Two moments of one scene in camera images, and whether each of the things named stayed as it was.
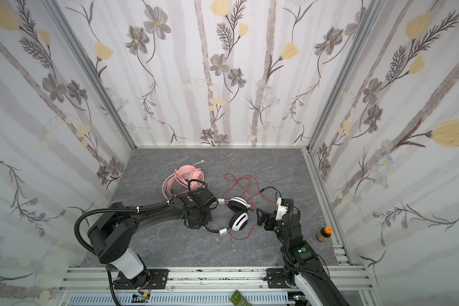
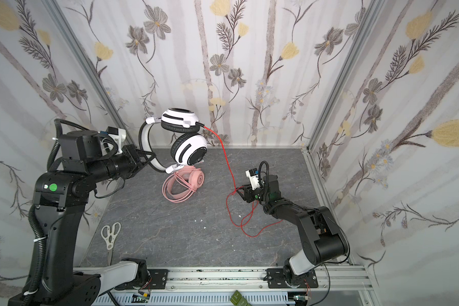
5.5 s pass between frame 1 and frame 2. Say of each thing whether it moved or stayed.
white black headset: moved
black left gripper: moved
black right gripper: moved
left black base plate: stayed
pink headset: stayed
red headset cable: moved
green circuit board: stayed
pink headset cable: stayed
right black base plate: stayed
